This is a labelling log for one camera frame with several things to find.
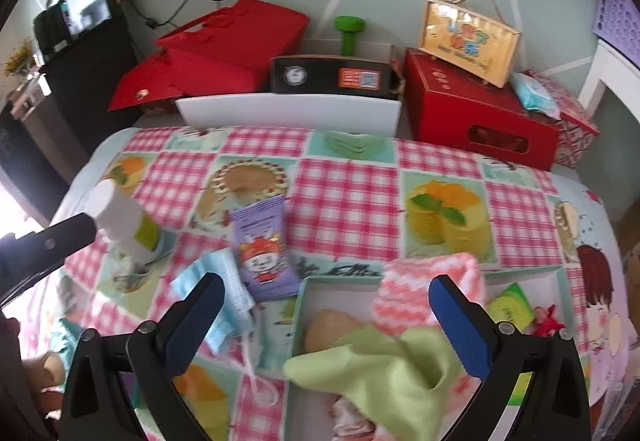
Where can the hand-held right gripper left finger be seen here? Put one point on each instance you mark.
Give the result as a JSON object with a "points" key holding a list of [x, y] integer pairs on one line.
{"points": [[192, 326]]}

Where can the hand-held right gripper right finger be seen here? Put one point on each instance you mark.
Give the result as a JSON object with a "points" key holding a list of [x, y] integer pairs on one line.
{"points": [[462, 328]]}

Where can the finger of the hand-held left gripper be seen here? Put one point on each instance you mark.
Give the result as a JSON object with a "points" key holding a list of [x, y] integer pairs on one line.
{"points": [[67, 233]]}

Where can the green tissue pack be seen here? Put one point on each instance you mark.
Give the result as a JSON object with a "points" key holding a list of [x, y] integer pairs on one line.
{"points": [[510, 308]]}

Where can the white pill bottle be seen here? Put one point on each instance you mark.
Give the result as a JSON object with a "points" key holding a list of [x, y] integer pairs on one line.
{"points": [[122, 221]]}

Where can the pink white fuzzy sock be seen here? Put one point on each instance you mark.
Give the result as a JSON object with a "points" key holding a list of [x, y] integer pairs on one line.
{"points": [[415, 291]]}

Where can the light green cloth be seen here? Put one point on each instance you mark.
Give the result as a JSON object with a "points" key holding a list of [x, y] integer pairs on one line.
{"points": [[390, 381]]}

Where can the white teal-edged box tray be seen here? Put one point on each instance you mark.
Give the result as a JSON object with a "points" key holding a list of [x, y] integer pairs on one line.
{"points": [[340, 298]]}

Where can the beige round bun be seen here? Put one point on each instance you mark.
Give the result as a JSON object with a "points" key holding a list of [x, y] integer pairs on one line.
{"points": [[327, 331]]}

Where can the pink cloth doll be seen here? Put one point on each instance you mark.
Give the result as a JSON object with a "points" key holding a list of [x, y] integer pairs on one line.
{"points": [[350, 416]]}

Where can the person's left hand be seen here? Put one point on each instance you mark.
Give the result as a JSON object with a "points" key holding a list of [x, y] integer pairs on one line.
{"points": [[47, 368]]}

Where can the blue face mask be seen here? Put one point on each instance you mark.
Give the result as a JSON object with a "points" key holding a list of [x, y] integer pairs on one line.
{"points": [[237, 291]]}

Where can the purple snack packet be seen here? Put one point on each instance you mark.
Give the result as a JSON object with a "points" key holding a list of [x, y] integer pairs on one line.
{"points": [[262, 246]]}

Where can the black cabinet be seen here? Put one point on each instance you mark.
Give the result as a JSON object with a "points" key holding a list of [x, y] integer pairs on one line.
{"points": [[75, 96]]}

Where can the flat red gift box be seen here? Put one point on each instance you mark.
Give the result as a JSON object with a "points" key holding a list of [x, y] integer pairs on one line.
{"points": [[145, 88]]}

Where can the pink checked printed tablecloth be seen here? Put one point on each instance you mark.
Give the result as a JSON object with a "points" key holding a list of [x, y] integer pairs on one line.
{"points": [[350, 201]]}

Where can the yellow flowers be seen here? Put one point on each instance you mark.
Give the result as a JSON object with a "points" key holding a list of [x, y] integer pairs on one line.
{"points": [[20, 56]]}

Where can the cardboard boxes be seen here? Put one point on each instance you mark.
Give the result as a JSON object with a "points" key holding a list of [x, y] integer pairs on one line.
{"points": [[631, 231]]}

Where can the black printer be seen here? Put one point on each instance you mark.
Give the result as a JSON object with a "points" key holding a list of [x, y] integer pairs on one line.
{"points": [[75, 16]]}

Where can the red patterned box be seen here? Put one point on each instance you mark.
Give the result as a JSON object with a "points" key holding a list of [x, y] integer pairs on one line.
{"points": [[575, 128]]}

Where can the white chair back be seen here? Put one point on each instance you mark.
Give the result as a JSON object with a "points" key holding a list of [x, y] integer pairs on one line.
{"points": [[290, 113]]}

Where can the blue wet wipes pack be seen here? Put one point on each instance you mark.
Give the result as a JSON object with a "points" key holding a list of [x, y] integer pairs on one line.
{"points": [[535, 93]]}

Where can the large red gift box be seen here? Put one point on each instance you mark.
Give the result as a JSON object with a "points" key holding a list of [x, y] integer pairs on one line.
{"points": [[240, 41]]}

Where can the black cardboard box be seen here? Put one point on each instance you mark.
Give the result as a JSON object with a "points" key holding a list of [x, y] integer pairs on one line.
{"points": [[320, 76]]}

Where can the white shelf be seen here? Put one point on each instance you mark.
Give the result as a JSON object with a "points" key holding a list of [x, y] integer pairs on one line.
{"points": [[600, 71]]}

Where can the green dumbbell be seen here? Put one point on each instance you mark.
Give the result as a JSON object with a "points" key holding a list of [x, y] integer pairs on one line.
{"points": [[350, 26]]}

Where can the purple plastic basket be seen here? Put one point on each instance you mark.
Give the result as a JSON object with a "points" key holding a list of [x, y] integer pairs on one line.
{"points": [[617, 11]]}

